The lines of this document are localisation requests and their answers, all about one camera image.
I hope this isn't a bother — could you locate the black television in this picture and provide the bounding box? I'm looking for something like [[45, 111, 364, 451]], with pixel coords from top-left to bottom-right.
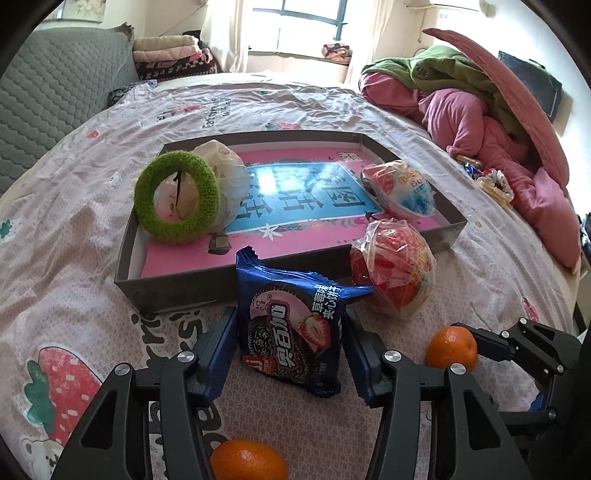
[[498, 51, 563, 112]]

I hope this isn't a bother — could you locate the window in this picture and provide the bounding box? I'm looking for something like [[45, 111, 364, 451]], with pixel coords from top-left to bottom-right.
[[276, 0, 349, 51]]

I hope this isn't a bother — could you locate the pink folded blanket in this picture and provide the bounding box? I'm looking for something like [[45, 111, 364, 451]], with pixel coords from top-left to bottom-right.
[[134, 46, 211, 63]]

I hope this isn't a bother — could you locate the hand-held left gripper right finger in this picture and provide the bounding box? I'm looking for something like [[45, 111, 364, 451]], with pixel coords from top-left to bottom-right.
[[344, 307, 532, 480]]

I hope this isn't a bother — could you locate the green blanket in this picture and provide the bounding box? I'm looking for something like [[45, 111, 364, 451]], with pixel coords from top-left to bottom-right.
[[360, 45, 532, 139]]

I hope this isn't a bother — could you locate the cream folded blanket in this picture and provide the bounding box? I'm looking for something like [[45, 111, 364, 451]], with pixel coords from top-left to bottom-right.
[[133, 34, 199, 52]]

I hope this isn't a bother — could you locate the folded patterned blanket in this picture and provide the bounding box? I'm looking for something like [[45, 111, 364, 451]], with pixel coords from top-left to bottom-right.
[[322, 43, 354, 61]]

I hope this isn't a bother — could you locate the red egg toy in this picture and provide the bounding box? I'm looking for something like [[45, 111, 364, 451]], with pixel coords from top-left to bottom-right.
[[349, 218, 437, 319], [361, 160, 437, 219]]

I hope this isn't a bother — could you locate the grey quilted headboard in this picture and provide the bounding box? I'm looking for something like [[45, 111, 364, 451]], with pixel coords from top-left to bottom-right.
[[0, 25, 139, 199]]

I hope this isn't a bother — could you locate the white air conditioner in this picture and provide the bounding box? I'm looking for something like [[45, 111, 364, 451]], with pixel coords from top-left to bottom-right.
[[431, 0, 483, 12]]

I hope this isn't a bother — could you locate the floral wall picture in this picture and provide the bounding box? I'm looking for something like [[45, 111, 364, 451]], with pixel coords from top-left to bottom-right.
[[55, 0, 109, 23]]

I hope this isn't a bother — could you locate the pink book with blue label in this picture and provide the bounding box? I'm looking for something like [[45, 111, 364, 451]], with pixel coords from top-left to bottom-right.
[[141, 147, 451, 278]]

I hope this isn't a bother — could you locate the grey cardboard tray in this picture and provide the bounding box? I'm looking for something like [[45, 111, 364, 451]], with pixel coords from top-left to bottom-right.
[[114, 130, 468, 315]]

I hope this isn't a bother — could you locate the blue cookie packet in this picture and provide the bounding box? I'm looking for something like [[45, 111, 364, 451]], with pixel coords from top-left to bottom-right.
[[235, 247, 375, 398]]

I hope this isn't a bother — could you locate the dark checkered folded blanket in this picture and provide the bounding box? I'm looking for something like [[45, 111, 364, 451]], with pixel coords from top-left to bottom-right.
[[136, 55, 220, 81]]

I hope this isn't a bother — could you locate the clear snack packet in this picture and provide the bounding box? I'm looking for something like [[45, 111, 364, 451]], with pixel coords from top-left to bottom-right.
[[475, 168, 515, 206]]

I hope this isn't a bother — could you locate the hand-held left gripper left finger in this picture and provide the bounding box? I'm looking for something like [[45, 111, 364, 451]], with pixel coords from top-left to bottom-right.
[[50, 305, 238, 480]]

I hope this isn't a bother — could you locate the beige mesh bath ball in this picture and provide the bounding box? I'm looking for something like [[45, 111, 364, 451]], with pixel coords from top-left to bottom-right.
[[154, 140, 250, 234]]

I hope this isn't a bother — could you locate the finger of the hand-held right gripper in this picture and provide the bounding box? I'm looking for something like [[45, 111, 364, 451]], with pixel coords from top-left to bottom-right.
[[501, 390, 557, 432], [455, 318, 583, 384]]

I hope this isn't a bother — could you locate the small orange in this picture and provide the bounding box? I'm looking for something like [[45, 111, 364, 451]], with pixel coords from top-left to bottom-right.
[[210, 439, 289, 480], [426, 325, 478, 371]]

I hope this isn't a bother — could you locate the cream curtain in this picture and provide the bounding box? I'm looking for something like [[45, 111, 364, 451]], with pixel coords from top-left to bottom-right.
[[198, 0, 252, 75], [346, 0, 407, 86]]

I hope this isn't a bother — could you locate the green fuzzy hair scrunchie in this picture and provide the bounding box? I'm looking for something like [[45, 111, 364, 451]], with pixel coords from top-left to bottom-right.
[[134, 150, 221, 245]]

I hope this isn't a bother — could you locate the dark floral pillow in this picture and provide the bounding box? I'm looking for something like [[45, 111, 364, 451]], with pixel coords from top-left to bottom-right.
[[107, 80, 158, 108]]

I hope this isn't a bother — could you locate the pink duvet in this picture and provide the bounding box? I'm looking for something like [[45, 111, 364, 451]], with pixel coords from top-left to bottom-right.
[[360, 71, 583, 268]]

